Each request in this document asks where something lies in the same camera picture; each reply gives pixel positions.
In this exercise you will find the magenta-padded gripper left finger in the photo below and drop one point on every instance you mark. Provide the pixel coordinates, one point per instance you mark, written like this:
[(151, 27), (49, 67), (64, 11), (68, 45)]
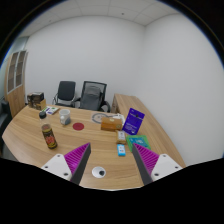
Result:
[(76, 160)]

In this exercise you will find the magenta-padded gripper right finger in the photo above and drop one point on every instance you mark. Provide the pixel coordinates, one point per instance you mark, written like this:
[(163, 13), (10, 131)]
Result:
[(150, 161)]

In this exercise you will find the green booklet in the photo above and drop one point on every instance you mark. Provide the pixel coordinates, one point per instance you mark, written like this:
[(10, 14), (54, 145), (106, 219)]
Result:
[(138, 141)]

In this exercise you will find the small blue white box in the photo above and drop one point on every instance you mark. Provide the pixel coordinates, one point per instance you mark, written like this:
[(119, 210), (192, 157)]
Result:
[(121, 150)]

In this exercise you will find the flat round red coaster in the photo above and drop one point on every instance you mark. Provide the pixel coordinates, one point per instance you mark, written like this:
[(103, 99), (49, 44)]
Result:
[(78, 126)]

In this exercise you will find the small brown snack packet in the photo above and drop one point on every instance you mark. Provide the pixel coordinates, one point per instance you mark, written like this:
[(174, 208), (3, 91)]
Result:
[(121, 136)]

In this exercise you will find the dark drink bottle black cap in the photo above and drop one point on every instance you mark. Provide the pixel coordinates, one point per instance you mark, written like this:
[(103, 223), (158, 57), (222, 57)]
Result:
[(48, 133)]

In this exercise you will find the purple standing card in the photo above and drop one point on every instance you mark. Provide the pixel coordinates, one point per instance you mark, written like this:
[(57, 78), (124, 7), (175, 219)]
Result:
[(133, 121)]

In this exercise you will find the white mug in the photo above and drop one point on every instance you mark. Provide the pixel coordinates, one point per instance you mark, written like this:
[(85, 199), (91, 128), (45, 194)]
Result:
[(65, 116)]

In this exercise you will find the wooden tissue box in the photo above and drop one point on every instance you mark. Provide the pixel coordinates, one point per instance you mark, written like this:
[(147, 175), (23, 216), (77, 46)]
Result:
[(111, 123)]

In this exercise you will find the white purple green leaflet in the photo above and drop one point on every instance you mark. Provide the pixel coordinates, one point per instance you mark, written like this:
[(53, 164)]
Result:
[(50, 109)]

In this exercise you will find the grey mesh office chair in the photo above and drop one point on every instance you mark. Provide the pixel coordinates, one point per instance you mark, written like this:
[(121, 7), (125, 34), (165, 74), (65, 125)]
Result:
[(92, 96)]

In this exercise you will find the black office chair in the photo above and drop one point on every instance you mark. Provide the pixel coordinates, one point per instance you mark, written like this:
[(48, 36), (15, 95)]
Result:
[(65, 93)]

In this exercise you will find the dark brown box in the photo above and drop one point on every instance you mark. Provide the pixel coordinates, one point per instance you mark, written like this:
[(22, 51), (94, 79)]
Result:
[(35, 99)]

